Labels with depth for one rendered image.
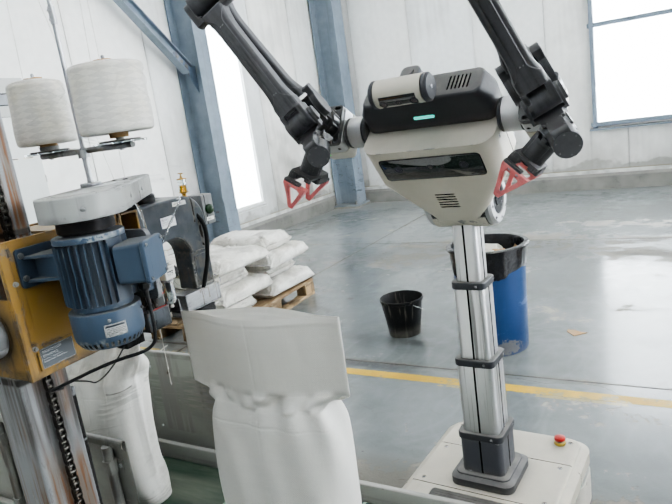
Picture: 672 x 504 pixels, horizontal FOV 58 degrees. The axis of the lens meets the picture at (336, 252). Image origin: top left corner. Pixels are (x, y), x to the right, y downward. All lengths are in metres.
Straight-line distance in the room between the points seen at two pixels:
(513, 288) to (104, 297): 2.66
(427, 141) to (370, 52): 8.60
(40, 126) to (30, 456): 0.78
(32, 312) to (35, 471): 0.39
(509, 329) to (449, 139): 2.20
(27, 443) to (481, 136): 1.31
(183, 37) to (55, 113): 6.17
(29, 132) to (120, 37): 5.65
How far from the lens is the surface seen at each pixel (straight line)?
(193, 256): 1.80
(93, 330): 1.37
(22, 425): 1.62
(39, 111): 1.63
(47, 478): 1.65
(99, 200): 1.31
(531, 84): 1.30
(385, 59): 10.10
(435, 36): 9.79
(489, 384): 2.00
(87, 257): 1.34
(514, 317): 3.67
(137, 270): 1.32
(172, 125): 7.51
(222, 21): 1.60
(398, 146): 1.68
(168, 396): 2.45
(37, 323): 1.50
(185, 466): 2.32
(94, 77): 1.42
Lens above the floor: 1.50
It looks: 12 degrees down
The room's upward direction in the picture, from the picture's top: 8 degrees counter-clockwise
